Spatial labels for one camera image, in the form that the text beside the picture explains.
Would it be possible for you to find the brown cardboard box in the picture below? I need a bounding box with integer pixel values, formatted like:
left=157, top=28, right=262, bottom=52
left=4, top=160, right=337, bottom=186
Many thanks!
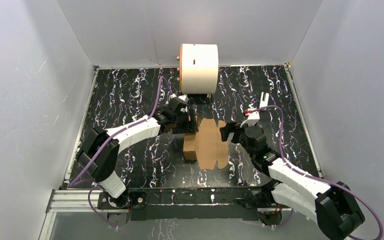
left=183, top=118, right=229, bottom=170

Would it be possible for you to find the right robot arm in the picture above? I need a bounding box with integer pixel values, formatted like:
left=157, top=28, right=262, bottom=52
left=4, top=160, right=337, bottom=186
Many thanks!
left=219, top=122, right=366, bottom=240

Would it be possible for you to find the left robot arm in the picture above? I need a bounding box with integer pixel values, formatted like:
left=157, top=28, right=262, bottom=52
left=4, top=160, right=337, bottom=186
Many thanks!
left=75, top=94, right=198, bottom=208

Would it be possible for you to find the small white plastic clip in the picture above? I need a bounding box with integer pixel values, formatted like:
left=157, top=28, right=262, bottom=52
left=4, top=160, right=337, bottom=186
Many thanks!
left=259, top=92, right=270, bottom=108

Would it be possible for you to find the white cylindrical drum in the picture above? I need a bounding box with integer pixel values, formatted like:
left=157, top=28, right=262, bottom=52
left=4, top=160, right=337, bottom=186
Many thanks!
left=179, top=43, right=219, bottom=95

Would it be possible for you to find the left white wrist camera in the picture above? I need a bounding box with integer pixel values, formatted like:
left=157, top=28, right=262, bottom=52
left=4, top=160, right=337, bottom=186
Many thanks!
left=178, top=94, right=189, bottom=103

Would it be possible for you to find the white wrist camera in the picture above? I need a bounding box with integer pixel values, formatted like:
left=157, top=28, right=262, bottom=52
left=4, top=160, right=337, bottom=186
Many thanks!
left=178, top=94, right=189, bottom=103
left=240, top=108, right=260, bottom=128

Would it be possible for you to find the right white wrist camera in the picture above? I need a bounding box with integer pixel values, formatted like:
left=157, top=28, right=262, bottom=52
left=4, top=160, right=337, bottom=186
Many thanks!
left=240, top=108, right=260, bottom=128

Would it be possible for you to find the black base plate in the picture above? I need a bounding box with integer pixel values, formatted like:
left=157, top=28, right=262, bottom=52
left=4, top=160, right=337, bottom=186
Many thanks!
left=97, top=188, right=294, bottom=229

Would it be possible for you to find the aluminium frame rail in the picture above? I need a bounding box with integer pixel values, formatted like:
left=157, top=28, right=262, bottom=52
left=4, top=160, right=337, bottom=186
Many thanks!
left=38, top=188, right=353, bottom=240

